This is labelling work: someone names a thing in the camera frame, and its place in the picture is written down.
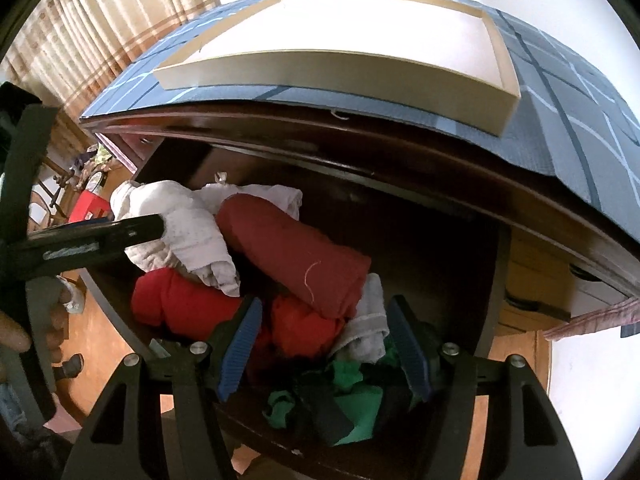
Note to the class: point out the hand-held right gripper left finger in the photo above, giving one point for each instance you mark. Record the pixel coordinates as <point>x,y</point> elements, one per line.
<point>240,345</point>

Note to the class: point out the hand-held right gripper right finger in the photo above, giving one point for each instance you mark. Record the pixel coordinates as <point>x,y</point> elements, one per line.
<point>407,345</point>

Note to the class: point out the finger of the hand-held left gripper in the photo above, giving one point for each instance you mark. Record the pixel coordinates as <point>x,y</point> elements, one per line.
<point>142,230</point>

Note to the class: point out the grey striped underwear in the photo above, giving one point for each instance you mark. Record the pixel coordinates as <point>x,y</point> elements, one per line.
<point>367,310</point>

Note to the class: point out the orange red underwear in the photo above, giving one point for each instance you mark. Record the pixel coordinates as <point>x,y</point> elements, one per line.
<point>300,330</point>

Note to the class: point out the bright red underwear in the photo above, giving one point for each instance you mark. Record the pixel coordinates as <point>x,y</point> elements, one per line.
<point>170,300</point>

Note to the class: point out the green and black underwear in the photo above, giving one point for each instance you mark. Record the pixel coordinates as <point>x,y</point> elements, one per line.
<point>360,405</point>

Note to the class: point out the dark wooden drawer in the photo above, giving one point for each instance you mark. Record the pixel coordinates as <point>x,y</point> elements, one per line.
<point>425,240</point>

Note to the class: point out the maroon underwear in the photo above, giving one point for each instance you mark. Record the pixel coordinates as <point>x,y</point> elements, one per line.
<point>290,245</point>

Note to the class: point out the pale lilac underwear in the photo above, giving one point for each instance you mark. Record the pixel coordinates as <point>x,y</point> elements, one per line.
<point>270,197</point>

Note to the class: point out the cream shallow tray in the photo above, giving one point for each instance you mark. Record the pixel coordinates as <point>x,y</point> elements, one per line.
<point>350,25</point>

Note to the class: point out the wooden side drawer unit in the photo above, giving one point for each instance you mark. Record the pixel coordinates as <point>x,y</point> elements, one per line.
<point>535,270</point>

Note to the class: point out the person's left hand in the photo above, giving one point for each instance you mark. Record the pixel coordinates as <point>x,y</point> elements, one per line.
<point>15,337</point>

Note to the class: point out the red plastic stool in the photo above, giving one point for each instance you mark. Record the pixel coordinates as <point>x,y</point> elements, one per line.
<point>90,207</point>

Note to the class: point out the black shoe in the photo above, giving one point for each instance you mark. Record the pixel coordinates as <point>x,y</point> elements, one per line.
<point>70,367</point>

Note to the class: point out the beige striped curtain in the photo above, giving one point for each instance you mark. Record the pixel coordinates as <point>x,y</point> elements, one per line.
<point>100,25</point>

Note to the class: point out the pink striped cloth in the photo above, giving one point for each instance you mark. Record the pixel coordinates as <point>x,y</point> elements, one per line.
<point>590,317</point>

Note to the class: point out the dark wooden desk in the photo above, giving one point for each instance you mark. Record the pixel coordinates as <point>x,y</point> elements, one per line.
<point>400,160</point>

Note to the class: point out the blue checked tablecloth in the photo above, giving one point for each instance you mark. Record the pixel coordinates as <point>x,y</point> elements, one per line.
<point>575,125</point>

